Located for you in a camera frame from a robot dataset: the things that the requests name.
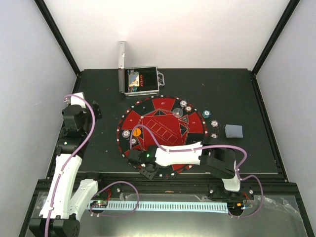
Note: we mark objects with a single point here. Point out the orange round button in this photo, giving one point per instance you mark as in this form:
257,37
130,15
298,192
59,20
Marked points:
137,132

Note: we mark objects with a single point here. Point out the card pack in case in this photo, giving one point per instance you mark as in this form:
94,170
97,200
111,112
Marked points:
134,80

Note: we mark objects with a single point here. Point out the small green circuit board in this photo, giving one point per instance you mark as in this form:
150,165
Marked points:
99,203

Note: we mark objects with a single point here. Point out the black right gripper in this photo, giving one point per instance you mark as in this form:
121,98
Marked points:
148,175

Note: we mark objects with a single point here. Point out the grey card deck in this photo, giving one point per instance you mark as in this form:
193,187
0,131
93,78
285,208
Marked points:
233,131

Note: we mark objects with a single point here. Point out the green poker chip stack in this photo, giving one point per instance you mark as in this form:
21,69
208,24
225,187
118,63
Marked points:
206,114

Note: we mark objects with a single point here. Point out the open aluminium poker case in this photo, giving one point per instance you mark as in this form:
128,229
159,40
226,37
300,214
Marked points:
151,80

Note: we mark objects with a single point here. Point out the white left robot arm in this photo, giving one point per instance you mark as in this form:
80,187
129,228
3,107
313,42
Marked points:
63,208

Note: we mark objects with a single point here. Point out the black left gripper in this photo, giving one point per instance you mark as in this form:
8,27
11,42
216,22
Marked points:
97,110

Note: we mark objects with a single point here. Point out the blue white chips seat one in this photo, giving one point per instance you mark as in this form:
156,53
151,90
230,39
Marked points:
183,103

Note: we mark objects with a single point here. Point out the round red black poker mat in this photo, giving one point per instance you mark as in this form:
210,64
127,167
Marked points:
153,115

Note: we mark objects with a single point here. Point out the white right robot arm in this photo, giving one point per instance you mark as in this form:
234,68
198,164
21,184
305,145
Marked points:
165,161

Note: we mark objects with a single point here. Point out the light blue cable duct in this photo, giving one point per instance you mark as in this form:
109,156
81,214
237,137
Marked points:
115,205

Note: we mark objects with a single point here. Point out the clear round dealer puck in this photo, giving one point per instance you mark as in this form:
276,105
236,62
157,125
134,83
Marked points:
177,112

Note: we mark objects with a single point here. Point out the brown white chip stack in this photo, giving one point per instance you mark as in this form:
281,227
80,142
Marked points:
213,135

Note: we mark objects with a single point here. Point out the black triangular token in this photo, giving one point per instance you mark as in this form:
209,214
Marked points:
184,119

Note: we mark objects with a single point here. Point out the purple white chip stack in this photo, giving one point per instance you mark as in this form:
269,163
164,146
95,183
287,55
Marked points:
214,123

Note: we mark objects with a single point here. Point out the blue white chips seat seven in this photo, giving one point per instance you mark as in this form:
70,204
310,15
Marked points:
126,134

